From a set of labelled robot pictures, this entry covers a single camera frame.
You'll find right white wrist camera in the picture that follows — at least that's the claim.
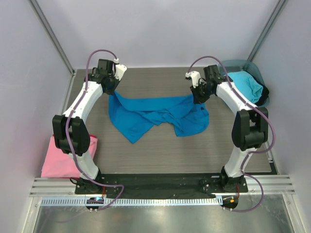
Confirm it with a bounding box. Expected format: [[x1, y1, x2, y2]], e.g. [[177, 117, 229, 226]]
[[185, 71, 201, 88]]

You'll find aluminium corner post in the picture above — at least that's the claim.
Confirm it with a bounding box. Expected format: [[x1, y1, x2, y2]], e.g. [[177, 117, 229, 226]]
[[247, 0, 288, 62], [28, 0, 75, 76]]

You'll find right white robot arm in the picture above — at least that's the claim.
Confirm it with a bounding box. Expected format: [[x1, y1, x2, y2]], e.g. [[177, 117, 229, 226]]
[[186, 65, 268, 192]]

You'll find light blue t shirt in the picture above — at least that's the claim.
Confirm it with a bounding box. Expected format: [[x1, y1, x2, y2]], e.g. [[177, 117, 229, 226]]
[[228, 71, 263, 104]]

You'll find aluminium front rail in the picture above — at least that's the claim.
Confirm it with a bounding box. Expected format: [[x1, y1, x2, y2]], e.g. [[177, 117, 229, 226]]
[[29, 175, 295, 197]]

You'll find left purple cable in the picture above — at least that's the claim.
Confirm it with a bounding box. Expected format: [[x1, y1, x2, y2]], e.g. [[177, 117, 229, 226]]
[[66, 50, 124, 211]]

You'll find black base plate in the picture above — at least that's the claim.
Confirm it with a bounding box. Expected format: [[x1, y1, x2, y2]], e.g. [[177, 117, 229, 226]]
[[75, 173, 248, 199]]

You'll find slotted white cable duct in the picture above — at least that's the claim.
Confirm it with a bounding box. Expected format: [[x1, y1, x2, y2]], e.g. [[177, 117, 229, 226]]
[[41, 196, 223, 207]]

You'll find right aluminium corner post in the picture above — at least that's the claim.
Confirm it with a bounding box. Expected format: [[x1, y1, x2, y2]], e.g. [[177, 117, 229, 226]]
[[247, 0, 288, 62]]

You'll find pink folded t shirt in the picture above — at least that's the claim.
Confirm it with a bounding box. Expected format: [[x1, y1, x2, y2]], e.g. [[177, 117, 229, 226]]
[[40, 134, 99, 179]]

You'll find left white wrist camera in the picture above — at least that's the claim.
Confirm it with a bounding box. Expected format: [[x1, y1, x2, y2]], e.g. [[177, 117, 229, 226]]
[[113, 58, 127, 81]]

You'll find left aluminium corner post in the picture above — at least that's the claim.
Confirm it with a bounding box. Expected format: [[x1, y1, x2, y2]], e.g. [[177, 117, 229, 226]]
[[28, 0, 75, 76]]

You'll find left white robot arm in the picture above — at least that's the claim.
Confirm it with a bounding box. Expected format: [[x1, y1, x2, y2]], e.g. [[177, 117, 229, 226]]
[[52, 59, 127, 194]]

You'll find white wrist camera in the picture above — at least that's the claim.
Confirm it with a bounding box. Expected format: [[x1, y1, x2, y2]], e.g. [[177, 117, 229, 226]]
[[113, 58, 127, 81], [185, 71, 201, 88]]

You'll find black t shirt in bin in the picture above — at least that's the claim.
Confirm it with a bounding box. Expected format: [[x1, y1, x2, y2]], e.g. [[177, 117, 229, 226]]
[[247, 74, 270, 106]]

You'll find blue translucent plastic bin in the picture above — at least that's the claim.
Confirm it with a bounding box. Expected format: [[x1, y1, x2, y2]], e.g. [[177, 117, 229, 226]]
[[218, 60, 269, 107]]

